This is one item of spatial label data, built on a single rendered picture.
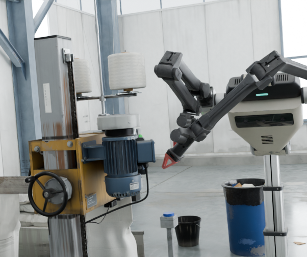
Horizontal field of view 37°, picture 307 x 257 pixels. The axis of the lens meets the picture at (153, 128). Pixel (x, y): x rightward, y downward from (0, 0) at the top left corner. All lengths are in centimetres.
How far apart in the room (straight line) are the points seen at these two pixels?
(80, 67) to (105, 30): 895
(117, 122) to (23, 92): 640
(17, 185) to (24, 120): 560
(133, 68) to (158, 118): 876
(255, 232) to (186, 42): 681
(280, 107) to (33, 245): 172
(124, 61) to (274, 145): 102
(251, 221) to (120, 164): 264
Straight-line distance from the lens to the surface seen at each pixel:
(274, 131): 252
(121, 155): 188
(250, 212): 435
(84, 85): 214
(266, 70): 199
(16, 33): 834
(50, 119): 195
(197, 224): 476
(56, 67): 193
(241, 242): 446
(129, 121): 186
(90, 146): 194
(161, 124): 1074
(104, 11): 1116
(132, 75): 200
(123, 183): 189
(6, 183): 269
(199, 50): 1048
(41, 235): 303
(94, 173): 201
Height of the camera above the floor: 145
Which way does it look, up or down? 3 degrees down
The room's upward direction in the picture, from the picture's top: 4 degrees counter-clockwise
